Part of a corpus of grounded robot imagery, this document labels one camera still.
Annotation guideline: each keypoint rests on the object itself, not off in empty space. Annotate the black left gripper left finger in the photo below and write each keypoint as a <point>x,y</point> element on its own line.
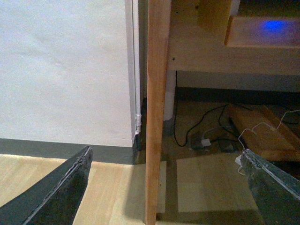
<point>55,199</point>

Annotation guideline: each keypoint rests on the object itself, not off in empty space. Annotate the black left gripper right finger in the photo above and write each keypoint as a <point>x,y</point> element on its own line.
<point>275,192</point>

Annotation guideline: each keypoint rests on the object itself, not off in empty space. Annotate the white power adapter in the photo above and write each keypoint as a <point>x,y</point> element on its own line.
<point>238,160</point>

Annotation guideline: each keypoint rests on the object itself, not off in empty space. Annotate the wooden planks on floor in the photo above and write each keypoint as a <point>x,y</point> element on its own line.
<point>262,133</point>

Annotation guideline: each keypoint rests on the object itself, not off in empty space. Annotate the power strip on floor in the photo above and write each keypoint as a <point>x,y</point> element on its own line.
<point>200,142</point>

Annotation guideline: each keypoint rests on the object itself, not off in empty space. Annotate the wooden desk drawer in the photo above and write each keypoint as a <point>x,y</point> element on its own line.
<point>263,32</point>

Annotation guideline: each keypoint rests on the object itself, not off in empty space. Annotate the wooden desk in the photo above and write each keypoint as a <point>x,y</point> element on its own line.
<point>190,35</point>

